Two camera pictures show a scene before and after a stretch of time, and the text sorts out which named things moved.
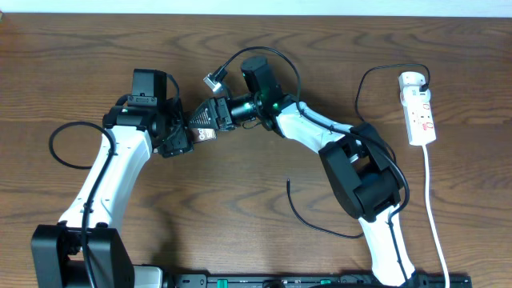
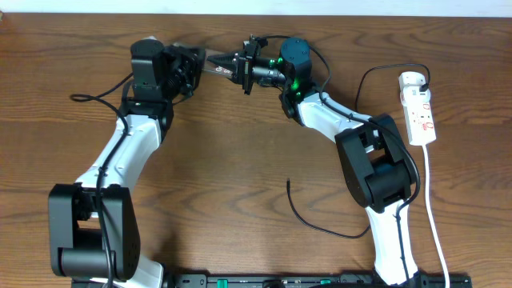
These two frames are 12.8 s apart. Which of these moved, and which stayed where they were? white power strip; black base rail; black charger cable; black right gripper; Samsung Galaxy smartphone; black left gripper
Moved: black left gripper; Samsung Galaxy smartphone; black right gripper
Stayed: white power strip; black charger cable; black base rail
